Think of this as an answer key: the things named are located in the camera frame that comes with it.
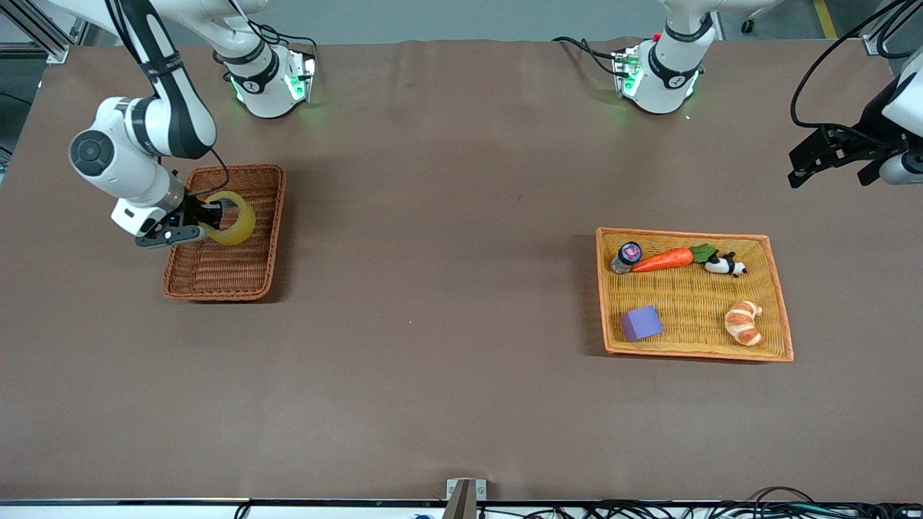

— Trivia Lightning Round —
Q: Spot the black cable bundle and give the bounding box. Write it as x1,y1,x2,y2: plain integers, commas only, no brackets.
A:
476,487,923,519

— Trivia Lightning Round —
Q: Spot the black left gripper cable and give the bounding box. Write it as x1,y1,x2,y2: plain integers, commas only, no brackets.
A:
790,0,923,145

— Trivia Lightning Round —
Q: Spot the toy croissant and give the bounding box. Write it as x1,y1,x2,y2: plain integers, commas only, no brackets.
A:
724,301,764,347

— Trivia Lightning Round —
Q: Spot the aluminium frame post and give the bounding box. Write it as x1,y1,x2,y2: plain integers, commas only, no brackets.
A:
0,0,91,64
860,0,911,56

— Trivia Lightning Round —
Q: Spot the orange toy carrot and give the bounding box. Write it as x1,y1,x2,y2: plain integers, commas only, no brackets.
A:
632,244,718,273

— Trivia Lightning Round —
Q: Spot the black and white panda toy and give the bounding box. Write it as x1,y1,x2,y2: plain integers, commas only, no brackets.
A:
704,252,748,278

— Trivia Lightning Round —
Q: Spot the large orange wicker basket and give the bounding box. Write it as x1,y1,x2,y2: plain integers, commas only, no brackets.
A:
596,227,795,363

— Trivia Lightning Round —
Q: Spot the metal table edge bracket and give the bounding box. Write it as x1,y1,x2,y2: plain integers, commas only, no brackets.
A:
446,478,487,519

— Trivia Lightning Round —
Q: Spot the brown table cover mat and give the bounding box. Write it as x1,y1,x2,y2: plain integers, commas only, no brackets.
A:
0,40,923,503

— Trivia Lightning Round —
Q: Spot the black left arm base cable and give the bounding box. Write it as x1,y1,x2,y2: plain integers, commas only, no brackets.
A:
552,36,622,77

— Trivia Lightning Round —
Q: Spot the purple cube block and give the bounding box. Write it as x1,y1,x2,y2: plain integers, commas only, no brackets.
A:
620,305,664,342

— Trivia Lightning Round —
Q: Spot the yellow tape roll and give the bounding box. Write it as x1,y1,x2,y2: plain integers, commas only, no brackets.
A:
204,190,257,247

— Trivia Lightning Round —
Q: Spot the small brown wicker basket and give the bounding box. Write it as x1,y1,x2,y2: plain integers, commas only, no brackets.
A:
162,164,287,302

